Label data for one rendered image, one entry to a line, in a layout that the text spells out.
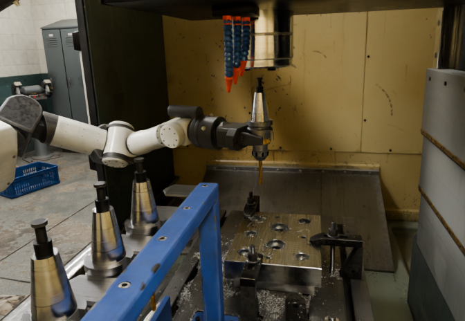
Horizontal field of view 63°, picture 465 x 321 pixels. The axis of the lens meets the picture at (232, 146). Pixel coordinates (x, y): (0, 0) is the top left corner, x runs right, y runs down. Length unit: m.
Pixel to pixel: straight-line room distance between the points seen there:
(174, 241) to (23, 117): 0.71
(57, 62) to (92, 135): 5.06
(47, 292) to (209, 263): 0.44
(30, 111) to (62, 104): 5.12
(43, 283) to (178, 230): 0.22
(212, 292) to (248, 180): 1.20
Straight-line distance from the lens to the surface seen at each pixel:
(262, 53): 0.84
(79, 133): 1.20
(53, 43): 6.25
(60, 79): 6.24
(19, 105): 1.18
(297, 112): 1.94
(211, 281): 0.84
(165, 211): 0.68
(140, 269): 0.50
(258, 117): 0.91
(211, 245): 0.79
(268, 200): 1.87
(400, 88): 1.96
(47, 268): 0.43
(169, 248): 0.54
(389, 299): 1.53
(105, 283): 0.51
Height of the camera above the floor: 1.48
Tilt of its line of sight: 14 degrees down
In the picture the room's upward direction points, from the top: 2 degrees counter-clockwise
